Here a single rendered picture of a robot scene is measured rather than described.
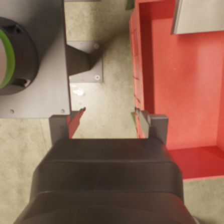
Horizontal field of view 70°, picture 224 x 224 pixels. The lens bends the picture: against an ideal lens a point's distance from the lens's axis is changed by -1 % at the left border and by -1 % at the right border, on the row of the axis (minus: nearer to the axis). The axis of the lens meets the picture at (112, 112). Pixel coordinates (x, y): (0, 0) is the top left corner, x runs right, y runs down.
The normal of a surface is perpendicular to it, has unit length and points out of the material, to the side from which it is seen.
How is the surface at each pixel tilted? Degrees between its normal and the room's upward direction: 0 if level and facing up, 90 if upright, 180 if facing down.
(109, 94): 0
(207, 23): 30
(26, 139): 0
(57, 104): 0
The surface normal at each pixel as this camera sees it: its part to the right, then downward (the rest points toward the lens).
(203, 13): 0.04, 0.72
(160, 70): 0.00, 0.28
